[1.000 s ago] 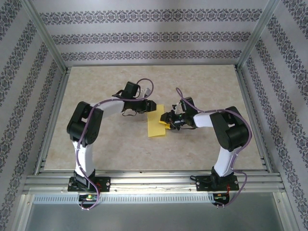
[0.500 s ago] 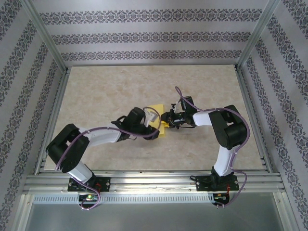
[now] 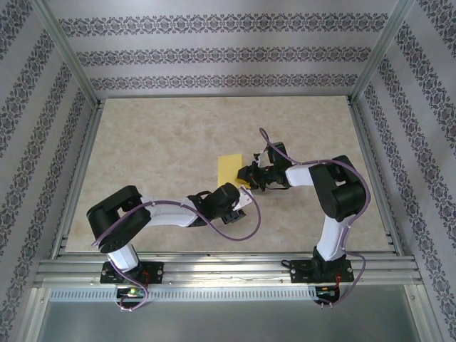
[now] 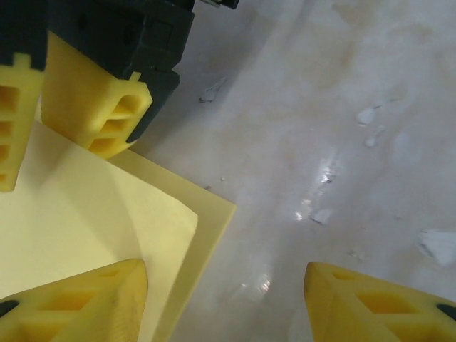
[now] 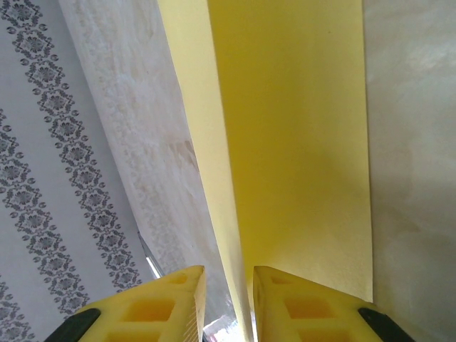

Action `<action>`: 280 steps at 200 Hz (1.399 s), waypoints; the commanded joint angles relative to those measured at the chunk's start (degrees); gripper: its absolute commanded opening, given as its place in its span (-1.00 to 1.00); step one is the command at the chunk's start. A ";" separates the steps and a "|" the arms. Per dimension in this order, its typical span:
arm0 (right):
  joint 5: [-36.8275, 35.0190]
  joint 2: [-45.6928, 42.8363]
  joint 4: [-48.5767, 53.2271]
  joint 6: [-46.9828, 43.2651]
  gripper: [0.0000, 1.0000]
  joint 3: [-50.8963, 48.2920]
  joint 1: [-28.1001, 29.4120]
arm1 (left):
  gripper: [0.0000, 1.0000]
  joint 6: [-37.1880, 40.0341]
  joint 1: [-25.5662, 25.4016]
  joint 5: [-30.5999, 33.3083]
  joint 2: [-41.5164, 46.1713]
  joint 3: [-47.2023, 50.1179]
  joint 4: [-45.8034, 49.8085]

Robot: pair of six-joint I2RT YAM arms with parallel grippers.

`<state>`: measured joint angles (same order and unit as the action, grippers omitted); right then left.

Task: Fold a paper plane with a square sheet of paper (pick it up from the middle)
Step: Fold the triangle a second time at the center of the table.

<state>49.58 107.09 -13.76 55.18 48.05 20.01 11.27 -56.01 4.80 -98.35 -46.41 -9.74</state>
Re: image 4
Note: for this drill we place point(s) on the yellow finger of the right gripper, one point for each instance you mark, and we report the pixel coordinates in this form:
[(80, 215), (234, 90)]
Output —
[(82, 99), (21, 117)]

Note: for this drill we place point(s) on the yellow paper sheet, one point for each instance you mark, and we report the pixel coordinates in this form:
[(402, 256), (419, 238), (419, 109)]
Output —
[(89, 213)]

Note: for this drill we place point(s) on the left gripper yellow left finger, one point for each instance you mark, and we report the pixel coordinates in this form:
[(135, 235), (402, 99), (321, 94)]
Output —
[(107, 313)]

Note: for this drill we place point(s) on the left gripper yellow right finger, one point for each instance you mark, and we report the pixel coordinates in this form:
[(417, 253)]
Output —
[(338, 306)]

